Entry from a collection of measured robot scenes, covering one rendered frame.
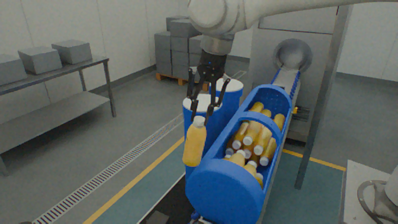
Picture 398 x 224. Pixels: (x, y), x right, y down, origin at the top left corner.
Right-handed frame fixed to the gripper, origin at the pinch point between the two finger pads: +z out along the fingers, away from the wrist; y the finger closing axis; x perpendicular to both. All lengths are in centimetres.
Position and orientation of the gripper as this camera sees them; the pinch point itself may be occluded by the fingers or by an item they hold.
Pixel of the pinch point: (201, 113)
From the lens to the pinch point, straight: 78.3
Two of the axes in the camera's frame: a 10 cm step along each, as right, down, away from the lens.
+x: -2.7, 3.6, -8.9
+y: -9.4, -2.8, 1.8
